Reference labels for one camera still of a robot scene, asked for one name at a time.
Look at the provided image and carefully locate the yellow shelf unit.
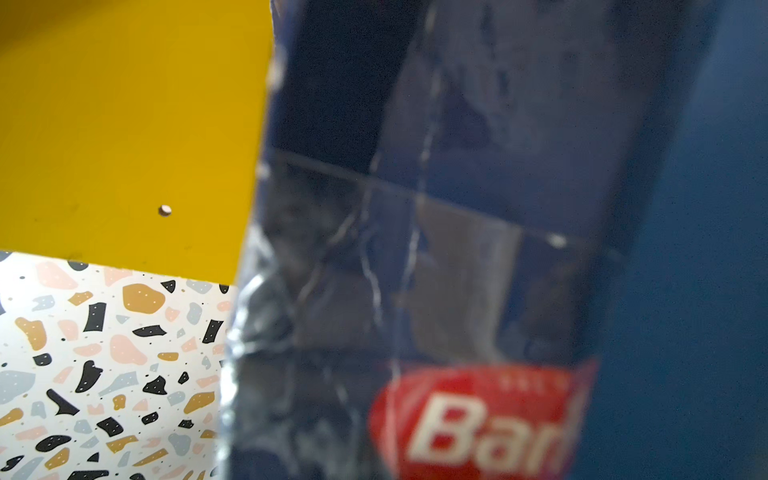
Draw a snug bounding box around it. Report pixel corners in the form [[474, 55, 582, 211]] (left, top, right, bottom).
[[0, 0, 768, 480]]

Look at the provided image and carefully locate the blue Barilla pasta box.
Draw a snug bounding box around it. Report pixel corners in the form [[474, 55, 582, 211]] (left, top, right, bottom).
[[218, 1, 721, 479]]

